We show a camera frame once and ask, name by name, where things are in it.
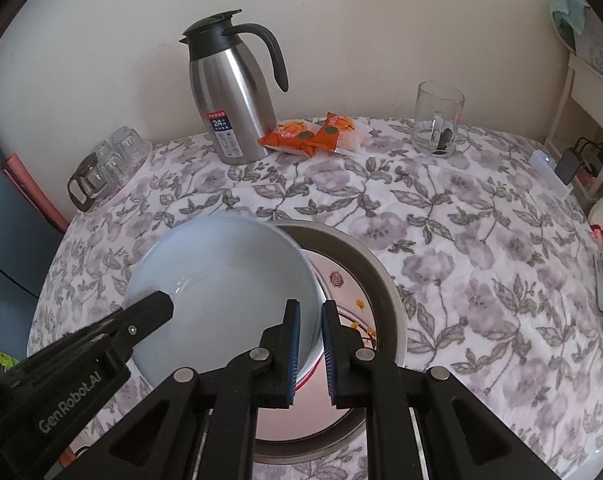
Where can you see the black charger plug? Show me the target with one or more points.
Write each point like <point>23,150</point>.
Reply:
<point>568,166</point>

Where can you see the round tray under glasses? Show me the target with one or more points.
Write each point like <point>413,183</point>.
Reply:
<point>101,174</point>

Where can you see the clear glass mug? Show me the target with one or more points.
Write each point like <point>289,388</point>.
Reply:
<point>437,115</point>

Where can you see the left hand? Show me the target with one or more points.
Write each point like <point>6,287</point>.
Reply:
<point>67,457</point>

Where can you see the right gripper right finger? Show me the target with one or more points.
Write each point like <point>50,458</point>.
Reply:
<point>420,425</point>

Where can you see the black rimmed ginkgo plate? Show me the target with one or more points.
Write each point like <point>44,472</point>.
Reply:
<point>353,306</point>

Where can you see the orange snack packet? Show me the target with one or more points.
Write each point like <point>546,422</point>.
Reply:
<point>292,137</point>
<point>339,134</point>

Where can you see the glass teapot black handle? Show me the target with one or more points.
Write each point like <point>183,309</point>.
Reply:
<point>88,184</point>

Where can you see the upturned glass cups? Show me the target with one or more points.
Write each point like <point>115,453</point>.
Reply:
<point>122,155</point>

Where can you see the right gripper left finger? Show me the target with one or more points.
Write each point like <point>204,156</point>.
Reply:
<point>201,426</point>

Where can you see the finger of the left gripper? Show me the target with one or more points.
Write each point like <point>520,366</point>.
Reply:
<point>123,329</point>

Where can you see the white shelf unit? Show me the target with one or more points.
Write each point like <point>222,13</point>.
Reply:
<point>578,124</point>

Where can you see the large stainless steel basin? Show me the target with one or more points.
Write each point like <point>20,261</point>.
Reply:
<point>389,318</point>

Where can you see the white power strip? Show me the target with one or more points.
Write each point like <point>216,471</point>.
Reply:
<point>545,165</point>

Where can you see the stainless steel thermos jug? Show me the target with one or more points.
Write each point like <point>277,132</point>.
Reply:
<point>229,88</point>

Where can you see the pale blue floral bowl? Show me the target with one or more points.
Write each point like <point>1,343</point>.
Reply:
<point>229,279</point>

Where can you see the strawberry pattern bowl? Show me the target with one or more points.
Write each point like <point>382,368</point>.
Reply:
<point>311,412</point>

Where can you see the floral grey tablecloth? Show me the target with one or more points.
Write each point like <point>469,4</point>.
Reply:
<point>495,273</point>

